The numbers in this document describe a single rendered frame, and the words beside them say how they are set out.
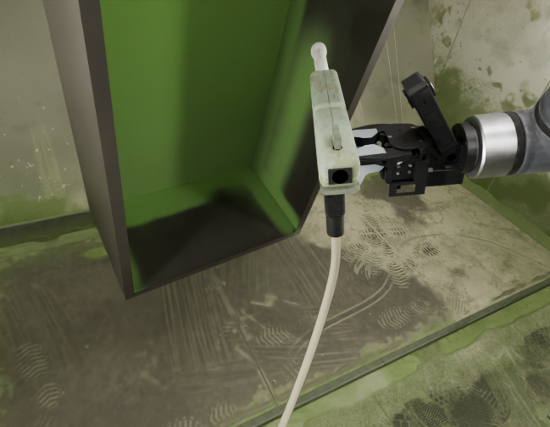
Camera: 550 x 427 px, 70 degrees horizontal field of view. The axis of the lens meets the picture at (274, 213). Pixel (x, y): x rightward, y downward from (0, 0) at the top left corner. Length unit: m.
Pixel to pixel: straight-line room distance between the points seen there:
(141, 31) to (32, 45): 1.02
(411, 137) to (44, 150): 1.64
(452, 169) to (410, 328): 1.23
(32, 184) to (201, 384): 1.10
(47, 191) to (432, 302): 1.76
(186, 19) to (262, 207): 0.67
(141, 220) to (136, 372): 0.54
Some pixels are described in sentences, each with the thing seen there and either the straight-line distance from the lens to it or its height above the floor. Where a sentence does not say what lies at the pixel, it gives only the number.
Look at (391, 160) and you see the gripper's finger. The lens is 0.55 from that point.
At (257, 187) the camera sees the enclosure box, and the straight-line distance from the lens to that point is 1.47.
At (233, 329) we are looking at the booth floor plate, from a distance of 1.60.
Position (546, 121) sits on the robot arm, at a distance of 0.60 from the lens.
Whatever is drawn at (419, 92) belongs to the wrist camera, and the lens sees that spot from 0.54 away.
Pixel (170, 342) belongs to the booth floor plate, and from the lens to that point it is 1.58.
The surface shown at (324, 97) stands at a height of 1.15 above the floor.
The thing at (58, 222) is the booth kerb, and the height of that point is 0.14.
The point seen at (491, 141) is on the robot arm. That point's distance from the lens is 0.60.
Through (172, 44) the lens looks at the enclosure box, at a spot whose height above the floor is 1.05.
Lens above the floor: 1.38
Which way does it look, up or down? 40 degrees down
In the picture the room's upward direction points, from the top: 8 degrees clockwise
